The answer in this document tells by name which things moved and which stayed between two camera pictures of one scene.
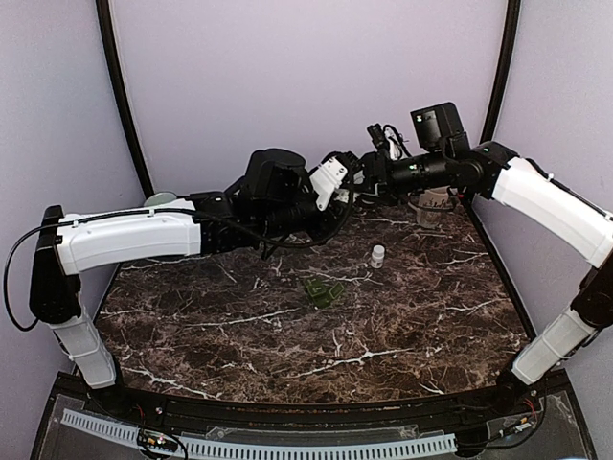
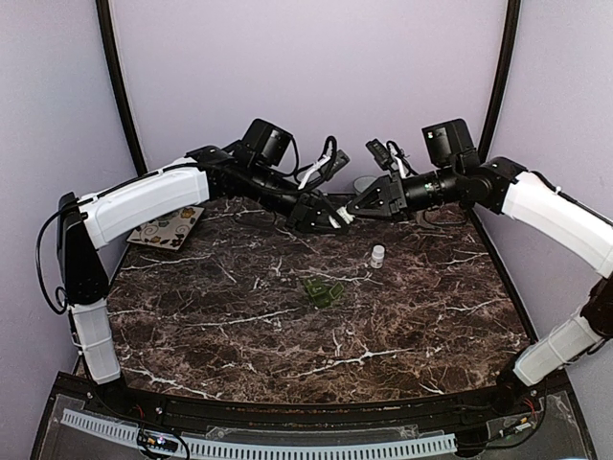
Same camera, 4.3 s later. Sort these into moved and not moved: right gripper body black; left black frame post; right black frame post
Moved: right gripper body black
Not moved: right black frame post; left black frame post
